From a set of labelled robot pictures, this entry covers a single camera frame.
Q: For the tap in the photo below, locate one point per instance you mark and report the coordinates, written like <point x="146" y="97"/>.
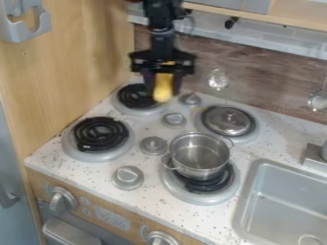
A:
<point x="316" y="156"/>

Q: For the silver hanging spoon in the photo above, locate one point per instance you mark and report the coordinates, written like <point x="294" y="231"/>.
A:
<point x="318" y="100"/>

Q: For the grey wall holder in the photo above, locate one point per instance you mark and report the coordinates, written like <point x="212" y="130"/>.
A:
<point x="21" y="22"/>

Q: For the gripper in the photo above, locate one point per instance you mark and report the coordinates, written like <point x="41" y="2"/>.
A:
<point x="149" y="62"/>

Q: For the clear wall hook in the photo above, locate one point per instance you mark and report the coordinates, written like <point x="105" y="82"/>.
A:
<point x="218" y="79"/>

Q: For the toy sink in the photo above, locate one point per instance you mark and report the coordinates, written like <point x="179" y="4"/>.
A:
<point x="283" y="204"/>

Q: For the black peg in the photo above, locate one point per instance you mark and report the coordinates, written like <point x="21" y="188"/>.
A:
<point x="230" y="22"/>

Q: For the silver pot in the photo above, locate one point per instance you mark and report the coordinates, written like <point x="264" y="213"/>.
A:
<point x="199" y="156"/>

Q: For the toy stove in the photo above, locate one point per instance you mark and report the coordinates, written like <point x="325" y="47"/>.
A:
<point x="127" y="150"/>

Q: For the silver lid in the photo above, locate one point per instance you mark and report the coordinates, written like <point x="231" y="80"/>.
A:
<point x="228" y="121"/>

